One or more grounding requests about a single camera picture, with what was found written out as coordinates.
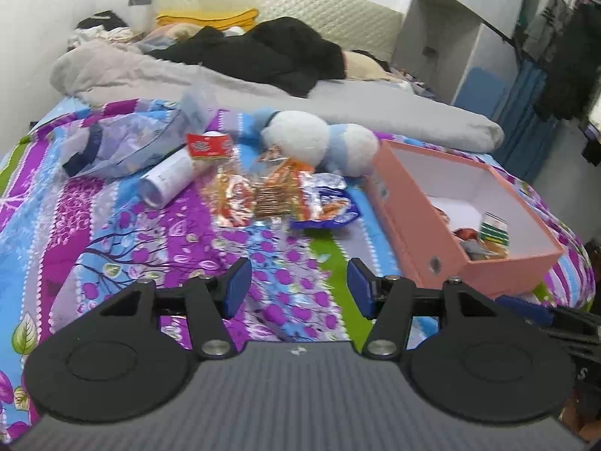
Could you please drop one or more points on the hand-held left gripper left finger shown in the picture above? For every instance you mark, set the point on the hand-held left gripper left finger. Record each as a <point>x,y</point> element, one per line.
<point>236,286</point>

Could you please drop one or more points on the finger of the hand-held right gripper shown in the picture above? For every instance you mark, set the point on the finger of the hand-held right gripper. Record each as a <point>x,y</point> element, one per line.
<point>523,309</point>

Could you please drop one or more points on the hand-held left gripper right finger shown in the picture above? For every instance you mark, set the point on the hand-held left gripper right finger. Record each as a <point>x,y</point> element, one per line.
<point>361,289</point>

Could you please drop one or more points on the green white snack packet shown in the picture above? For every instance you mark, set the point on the green white snack packet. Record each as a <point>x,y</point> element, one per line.
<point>494,230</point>

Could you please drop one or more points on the pink cardboard box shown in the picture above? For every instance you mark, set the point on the pink cardboard box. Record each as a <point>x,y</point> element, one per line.
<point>413,216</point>

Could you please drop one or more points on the blue white snack packet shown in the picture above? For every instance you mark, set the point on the blue white snack packet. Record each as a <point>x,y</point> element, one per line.
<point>328,204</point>

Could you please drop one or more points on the silver edged brown snack packet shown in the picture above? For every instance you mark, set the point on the silver edged brown snack packet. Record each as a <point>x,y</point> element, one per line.
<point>277,202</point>

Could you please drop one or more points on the orange clear snack packet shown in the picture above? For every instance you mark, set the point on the orange clear snack packet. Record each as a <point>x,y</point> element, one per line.
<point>289,174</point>

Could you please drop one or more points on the red header orange snack packet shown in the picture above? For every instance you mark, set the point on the red header orange snack packet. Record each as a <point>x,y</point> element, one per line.
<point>209,144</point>

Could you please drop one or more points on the purple floral printed blanket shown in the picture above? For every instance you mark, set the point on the purple floral printed blanket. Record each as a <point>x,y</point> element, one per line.
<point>141,244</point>

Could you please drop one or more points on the white plastic bottle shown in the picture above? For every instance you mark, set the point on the white plastic bottle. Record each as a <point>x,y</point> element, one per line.
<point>169,174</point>

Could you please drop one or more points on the white and blue plush toy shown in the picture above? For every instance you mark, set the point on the white and blue plush toy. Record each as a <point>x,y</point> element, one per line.
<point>300,138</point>

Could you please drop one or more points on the clear plastic bag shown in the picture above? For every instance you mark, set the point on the clear plastic bag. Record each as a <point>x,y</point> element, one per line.
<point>131,145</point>

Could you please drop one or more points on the grey duvet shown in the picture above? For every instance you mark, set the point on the grey duvet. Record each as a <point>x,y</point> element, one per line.
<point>328,103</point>

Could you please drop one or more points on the blue curtain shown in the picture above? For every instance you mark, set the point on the blue curtain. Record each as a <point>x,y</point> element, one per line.
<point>526,117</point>

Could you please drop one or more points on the blue padded board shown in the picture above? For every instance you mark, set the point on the blue padded board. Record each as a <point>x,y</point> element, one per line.
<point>479,94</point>

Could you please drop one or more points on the beige pillow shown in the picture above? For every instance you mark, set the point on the beige pillow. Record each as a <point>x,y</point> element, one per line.
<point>361,65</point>

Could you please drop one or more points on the black jacket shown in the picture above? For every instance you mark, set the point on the black jacket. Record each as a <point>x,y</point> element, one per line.
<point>272,56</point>

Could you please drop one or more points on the row of hanging clothes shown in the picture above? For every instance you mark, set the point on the row of hanging clothes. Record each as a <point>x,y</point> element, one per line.
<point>570,56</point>

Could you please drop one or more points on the yellow folded blanket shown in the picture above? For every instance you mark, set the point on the yellow folded blanket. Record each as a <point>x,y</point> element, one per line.
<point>206,19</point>

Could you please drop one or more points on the white wardrobe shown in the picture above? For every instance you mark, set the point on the white wardrobe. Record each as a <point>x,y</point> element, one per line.
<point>446,19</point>

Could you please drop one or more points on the cream quilted headboard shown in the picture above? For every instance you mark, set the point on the cream quilted headboard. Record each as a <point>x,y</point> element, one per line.
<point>305,4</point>

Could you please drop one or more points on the black and white clothes pile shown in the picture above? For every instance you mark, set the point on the black and white clothes pile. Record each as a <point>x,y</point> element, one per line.
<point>101,26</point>

